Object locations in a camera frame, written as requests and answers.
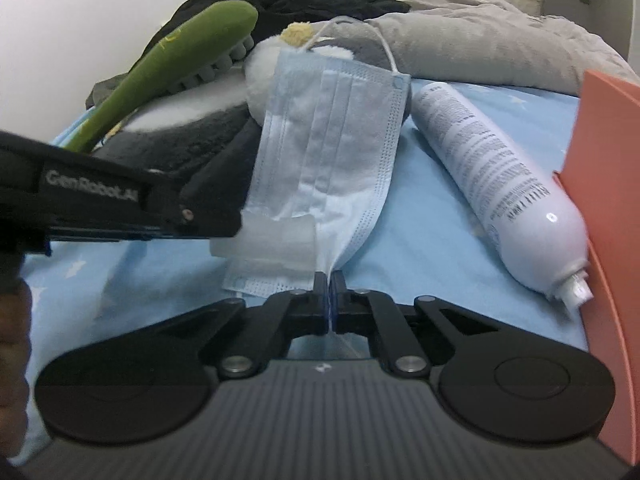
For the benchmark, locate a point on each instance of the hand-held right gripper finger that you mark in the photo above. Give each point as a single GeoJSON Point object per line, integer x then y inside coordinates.
{"type": "Point", "coordinates": [336, 305]}
{"type": "Point", "coordinates": [325, 305]}

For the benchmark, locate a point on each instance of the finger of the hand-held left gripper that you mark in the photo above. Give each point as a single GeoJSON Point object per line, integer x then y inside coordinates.
{"type": "Point", "coordinates": [205, 217]}

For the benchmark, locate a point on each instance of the clear plastic wrapper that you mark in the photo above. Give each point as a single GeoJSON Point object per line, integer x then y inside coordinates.
{"type": "Point", "coordinates": [270, 245]}

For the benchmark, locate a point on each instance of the blue face mask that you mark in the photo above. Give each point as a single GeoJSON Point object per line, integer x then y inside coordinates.
{"type": "Point", "coordinates": [325, 135]}

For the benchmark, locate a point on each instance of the person's left hand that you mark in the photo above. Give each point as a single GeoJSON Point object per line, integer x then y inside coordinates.
{"type": "Point", "coordinates": [15, 340]}

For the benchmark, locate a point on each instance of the grey penguin plush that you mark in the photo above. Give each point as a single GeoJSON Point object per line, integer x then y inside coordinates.
{"type": "Point", "coordinates": [190, 125]}

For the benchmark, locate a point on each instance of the light blue bedsheet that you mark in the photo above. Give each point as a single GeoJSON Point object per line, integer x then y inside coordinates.
{"type": "Point", "coordinates": [430, 240]}

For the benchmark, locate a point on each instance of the green plush toothbrush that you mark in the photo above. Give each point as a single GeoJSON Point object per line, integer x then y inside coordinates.
{"type": "Point", "coordinates": [165, 60]}

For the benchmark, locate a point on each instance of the white spray bottle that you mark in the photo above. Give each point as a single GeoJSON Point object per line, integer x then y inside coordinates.
{"type": "Point", "coordinates": [490, 180]}

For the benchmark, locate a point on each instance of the grey quilt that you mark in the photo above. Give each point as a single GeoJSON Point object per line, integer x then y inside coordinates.
{"type": "Point", "coordinates": [500, 45]}

